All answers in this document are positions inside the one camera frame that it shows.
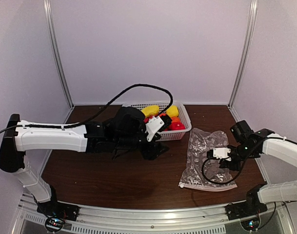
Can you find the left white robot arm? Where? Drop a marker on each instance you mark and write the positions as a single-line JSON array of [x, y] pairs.
[[20, 136]]

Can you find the yellow lemon toy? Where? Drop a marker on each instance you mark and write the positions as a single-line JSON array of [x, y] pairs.
[[172, 111]]

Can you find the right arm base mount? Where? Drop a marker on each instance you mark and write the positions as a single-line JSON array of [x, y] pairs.
[[245, 212]]

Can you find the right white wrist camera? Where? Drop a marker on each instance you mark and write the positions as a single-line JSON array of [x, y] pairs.
[[219, 153]]

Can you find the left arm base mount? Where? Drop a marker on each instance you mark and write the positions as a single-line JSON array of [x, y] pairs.
[[57, 214]]

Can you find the clear dotted zip bag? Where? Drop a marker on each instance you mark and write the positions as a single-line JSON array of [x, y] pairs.
[[202, 175]]

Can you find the aluminium frame post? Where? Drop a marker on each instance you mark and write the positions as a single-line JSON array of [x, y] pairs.
[[251, 22], [56, 54]]

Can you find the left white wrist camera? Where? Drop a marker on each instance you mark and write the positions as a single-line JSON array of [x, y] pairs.
[[157, 124]]

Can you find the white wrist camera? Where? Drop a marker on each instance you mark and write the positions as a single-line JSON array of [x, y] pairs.
[[157, 124], [219, 153]]

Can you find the right aluminium frame post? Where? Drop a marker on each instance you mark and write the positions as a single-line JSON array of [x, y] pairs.
[[251, 22]]

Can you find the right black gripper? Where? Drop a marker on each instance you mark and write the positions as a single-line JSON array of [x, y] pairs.
[[225, 165]]

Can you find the curved aluminium front rail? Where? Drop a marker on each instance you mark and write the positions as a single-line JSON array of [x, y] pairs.
[[200, 220]]

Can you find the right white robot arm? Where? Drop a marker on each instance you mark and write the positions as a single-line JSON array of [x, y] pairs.
[[254, 144]]

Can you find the white plastic basket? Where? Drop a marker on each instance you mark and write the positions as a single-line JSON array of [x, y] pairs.
[[183, 116]]

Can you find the red bell pepper toy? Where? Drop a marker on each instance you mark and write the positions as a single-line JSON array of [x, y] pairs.
[[176, 126]]

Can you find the left aluminium frame post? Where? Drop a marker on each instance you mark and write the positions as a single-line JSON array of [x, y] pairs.
[[56, 54]]

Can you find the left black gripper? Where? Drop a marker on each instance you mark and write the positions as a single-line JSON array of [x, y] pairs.
[[154, 150]]

